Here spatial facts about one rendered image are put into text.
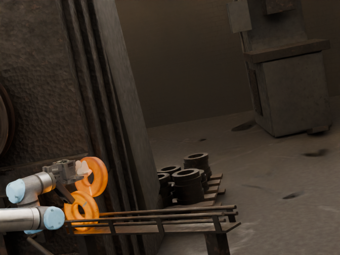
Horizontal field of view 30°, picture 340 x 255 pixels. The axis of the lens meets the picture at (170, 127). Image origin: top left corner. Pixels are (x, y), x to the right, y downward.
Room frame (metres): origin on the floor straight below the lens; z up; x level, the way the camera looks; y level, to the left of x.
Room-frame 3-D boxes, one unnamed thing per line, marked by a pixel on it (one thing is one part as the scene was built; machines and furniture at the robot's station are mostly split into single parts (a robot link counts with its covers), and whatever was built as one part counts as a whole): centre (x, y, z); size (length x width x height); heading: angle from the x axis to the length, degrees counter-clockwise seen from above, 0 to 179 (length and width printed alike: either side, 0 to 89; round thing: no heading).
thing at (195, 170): (4.47, 0.34, 0.22); 1.20 x 0.81 x 0.44; 79
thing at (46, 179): (2.23, 0.49, 0.86); 0.08 x 0.05 x 0.08; 45
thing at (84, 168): (2.35, 0.35, 0.86); 0.09 x 0.03 x 0.06; 135
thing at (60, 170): (2.29, 0.43, 0.87); 0.12 x 0.08 x 0.09; 135
